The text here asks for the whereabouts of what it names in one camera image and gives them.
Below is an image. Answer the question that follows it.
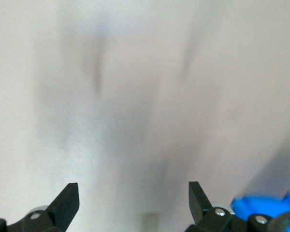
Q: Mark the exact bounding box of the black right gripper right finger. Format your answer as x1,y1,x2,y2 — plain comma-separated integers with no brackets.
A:
184,181,273,232

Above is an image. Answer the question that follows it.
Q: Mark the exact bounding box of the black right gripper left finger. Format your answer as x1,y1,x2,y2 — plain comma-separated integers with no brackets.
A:
0,182,80,232

